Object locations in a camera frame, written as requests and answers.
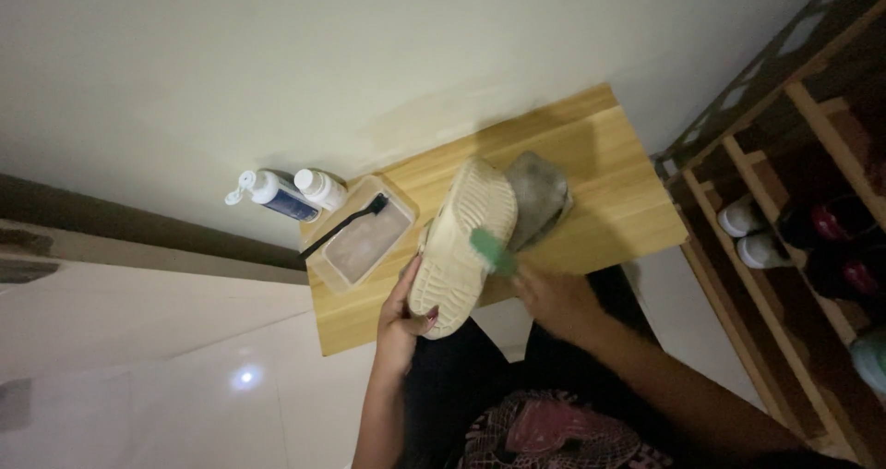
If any white small bottle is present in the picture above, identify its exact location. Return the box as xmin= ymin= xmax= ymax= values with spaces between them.
xmin=293 ymin=168 xmax=348 ymax=213

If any cream clog shoe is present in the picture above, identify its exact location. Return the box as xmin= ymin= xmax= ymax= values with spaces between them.
xmin=407 ymin=157 xmax=519 ymax=340

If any person's right hand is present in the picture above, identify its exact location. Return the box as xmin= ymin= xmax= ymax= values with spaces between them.
xmin=511 ymin=261 xmax=607 ymax=349

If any wooden shoe rack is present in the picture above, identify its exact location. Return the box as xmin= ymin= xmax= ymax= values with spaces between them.
xmin=654 ymin=0 xmax=886 ymax=466

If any black small brush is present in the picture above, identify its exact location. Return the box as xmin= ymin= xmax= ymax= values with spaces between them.
xmin=299 ymin=193 xmax=389 ymax=261

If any person's black patterned clothing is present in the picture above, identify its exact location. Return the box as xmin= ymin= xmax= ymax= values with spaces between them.
xmin=401 ymin=267 xmax=676 ymax=469

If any green scrub brush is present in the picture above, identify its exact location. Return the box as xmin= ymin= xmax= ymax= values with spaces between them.
xmin=470 ymin=227 xmax=519 ymax=278

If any person's left hand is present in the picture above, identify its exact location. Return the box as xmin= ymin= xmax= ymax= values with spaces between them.
xmin=374 ymin=253 xmax=440 ymax=379

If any grey cloth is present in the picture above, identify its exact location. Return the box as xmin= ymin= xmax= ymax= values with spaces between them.
xmin=503 ymin=151 xmax=574 ymax=253

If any white blue pump bottle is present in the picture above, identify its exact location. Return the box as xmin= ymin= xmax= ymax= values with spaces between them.
xmin=224 ymin=170 xmax=322 ymax=224

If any clear plastic water container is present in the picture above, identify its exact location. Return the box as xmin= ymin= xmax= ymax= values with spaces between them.
xmin=302 ymin=174 xmax=418 ymax=295

